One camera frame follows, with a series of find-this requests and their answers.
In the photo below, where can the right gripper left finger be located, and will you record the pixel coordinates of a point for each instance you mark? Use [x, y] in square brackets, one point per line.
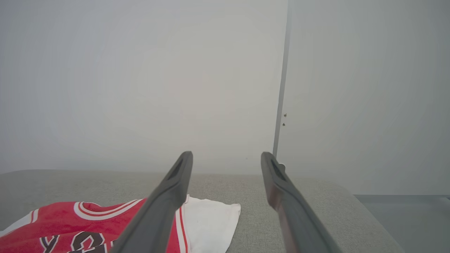
[158, 218]

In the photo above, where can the red and white basketball jersey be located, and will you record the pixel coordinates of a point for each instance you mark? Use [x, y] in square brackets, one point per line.
[70, 225]

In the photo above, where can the white door panel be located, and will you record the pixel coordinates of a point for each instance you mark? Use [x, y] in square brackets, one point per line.
[369, 88]

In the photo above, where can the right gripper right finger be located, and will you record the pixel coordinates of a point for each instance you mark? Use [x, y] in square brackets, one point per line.
[299, 221]

